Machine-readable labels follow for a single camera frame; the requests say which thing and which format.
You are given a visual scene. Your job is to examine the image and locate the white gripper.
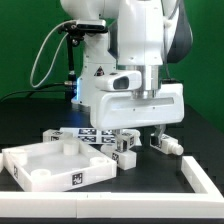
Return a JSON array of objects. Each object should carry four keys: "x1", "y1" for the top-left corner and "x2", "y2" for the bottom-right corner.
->
[{"x1": 90, "y1": 83, "x2": 184, "y2": 153}]

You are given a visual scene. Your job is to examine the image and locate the white square table top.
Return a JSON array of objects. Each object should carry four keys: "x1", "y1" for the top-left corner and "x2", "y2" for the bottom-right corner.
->
[{"x1": 2, "y1": 139, "x2": 117, "y2": 192}]

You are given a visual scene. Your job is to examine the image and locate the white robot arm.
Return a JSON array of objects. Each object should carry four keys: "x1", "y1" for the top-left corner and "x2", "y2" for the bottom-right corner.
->
[{"x1": 61, "y1": 0, "x2": 193, "y2": 155}]

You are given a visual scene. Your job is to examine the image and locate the sheet with fiducial markers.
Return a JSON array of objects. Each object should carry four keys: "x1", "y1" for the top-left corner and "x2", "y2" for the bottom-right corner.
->
[{"x1": 60, "y1": 127, "x2": 115, "y2": 144}]

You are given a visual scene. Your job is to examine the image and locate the white L-shaped fence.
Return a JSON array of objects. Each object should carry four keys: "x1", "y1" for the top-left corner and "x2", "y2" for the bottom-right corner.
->
[{"x1": 0, "y1": 156, "x2": 224, "y2": 219}]

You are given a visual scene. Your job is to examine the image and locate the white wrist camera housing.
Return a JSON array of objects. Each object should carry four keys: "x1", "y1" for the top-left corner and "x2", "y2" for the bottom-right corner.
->
[{"x1": 95, "y1": 70, "x2": 142, "y2": 92}]

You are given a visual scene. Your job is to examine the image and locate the black cable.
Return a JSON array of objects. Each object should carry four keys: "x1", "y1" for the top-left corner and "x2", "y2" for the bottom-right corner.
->
[{"x1": 0, "y1": 82, "x2": 76, "y2": 103}]

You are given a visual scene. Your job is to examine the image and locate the camera on black stand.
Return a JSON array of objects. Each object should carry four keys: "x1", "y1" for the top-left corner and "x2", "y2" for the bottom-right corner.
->
[{"x1": 57, "y1": 20, "x2": 108, "y2": 101}]

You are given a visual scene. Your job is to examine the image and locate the grey camera cable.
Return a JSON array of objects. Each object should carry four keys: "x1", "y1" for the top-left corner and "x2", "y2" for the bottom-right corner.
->
[{"x1": 29, "y1": 20, "x2": 78, "y2": 90}]

